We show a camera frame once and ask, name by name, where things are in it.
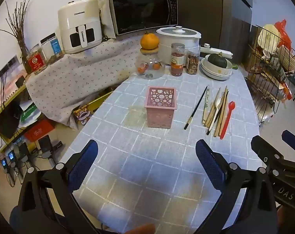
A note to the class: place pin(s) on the checkered grey tablecloth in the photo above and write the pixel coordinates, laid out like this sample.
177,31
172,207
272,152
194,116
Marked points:
137,148

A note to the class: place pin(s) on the dried slices jar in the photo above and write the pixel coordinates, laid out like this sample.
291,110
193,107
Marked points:
192,63

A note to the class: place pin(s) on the woven basket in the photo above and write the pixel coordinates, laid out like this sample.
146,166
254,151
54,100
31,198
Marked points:
287,58

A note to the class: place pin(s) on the black chopstick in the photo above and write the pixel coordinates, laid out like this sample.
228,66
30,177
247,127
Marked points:
222,107
196,107

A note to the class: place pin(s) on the red plastic spoon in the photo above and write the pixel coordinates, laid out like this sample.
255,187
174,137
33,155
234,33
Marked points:
228,117

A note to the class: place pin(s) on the colourful snack box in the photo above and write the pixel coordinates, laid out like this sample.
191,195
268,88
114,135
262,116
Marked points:
89,108

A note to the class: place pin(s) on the green and white bag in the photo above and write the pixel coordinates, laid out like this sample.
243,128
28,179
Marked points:
30,115

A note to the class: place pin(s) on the grey tall cabinet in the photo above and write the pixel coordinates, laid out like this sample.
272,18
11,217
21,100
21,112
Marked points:
235,24

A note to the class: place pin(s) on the person's right hand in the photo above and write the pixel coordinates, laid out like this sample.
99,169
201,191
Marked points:
282,213

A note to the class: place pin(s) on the pale printed chopstick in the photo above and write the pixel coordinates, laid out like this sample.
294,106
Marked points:
205,107

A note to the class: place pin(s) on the white plate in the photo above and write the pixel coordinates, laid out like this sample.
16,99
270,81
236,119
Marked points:
214,77

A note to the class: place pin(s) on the red cardboard box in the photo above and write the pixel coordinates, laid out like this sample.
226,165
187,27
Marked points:
40,130

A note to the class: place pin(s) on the yellow shelf unit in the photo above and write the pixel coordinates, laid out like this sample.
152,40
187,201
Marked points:
11,95

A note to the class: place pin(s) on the cream patterned bowl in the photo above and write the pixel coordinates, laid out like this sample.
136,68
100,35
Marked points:
219,72

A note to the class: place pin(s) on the red spice jar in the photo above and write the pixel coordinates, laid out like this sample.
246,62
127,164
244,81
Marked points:
177,61

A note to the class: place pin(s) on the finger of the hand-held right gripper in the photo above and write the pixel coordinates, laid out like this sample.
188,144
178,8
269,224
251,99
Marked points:
292,139
263,148

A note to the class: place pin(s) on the orange fruit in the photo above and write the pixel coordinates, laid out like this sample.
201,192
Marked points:
150,40

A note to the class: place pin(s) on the white air fryer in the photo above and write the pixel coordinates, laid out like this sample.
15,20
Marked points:
79,24

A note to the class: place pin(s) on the blue label plastic jar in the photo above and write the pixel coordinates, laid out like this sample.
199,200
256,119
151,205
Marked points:
52,46

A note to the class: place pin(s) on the lilac dotted cloth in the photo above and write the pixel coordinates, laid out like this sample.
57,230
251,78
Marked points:
84,78

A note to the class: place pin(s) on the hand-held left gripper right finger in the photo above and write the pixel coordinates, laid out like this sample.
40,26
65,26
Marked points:
209,163

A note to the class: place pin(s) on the white electric cooker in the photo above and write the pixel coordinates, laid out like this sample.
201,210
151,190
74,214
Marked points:
179,40

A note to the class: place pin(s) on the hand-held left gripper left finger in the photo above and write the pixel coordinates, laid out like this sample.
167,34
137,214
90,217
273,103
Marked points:
85,160

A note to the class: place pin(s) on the dark vase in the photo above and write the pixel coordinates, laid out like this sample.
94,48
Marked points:
25,58

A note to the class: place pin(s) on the glass jar with wooden lid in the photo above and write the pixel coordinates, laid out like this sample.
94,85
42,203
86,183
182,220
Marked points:
149,65

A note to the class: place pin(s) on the red label plastic jar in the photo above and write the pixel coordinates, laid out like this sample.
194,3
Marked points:
36,62

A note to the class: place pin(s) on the pink perforated utensil holder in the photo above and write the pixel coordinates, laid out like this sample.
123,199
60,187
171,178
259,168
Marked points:
159,107

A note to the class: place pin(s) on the red plastic bag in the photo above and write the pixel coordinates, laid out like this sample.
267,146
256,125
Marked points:
284,33

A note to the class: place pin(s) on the white plastic spoon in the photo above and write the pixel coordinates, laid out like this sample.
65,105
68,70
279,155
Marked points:
218,104

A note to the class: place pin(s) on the dark green squash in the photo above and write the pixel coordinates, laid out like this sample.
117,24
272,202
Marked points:
217,61

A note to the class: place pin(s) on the black microwave oven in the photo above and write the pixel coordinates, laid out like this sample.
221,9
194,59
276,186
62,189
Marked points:
142,9

